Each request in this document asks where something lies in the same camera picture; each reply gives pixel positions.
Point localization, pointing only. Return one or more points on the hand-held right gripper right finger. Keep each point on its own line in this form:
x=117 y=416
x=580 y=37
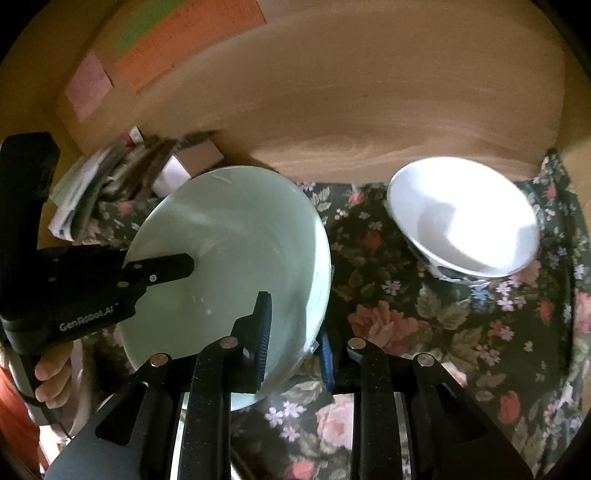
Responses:
x=327 y=364

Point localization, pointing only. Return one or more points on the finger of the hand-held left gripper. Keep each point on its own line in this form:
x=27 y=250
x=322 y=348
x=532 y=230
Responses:
x=161 y=270

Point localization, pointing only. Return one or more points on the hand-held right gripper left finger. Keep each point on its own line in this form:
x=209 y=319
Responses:
x=263 y=341

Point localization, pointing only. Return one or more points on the mint green plate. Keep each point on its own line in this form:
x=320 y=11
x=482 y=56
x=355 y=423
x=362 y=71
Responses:
x=231 y=240

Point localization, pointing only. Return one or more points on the person's left forearm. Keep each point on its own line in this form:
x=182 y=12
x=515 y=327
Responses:
x=16 y=415

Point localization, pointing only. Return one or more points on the person's left hand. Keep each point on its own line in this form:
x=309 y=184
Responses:
x=53 y=374

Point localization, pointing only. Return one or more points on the small white cardboard box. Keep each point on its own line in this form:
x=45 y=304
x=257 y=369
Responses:
x=180 y=170

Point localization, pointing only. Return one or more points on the stack of papers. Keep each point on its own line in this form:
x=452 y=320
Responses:
x=87 y=184

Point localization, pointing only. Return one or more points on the green floral tablecloth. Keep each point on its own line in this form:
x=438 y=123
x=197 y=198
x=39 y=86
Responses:
x=461 y=332

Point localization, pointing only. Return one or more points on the white patterned bowl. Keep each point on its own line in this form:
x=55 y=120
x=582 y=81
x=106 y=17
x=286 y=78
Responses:
x=461 y=221

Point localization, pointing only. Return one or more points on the pink wall paper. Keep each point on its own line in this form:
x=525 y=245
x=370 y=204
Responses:
x=87 y=87

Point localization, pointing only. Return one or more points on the orange wall paper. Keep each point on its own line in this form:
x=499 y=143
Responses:
x=184 y=41

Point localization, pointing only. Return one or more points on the green wall paper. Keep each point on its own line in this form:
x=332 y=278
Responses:
x=143 y=23

